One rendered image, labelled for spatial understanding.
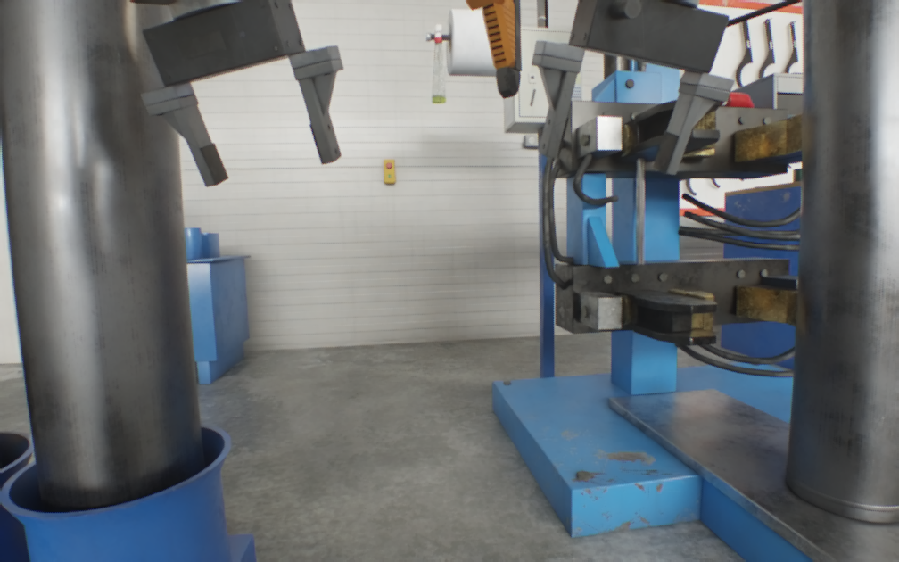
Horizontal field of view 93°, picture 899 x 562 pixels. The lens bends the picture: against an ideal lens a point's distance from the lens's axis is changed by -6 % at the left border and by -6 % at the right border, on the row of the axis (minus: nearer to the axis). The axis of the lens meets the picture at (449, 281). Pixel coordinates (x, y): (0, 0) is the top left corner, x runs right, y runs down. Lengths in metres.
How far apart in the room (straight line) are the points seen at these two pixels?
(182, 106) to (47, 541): 0.57
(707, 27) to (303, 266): 2.85
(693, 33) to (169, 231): 0.68
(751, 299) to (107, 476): 1.57
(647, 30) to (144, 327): 0.68
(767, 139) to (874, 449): 0.86
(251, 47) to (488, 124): 2.83
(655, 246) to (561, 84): 1.31
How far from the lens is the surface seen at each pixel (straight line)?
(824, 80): 1.12
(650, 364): 1.79
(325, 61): 0.46
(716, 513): 1.29
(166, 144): 0.76
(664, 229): 1.76
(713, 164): 1.61
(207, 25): 0.49
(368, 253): 3.08
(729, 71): 4.11
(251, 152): 3.25
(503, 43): 0.67
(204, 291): 2.53
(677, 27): 0.50
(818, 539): 1.10
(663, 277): 1.49
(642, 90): 1.57
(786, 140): 1.56
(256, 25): 0.47
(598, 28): 0.47
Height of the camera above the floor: 0.69
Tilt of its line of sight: 5 degrees down
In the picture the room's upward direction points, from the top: 1 degrees counter-clockwise
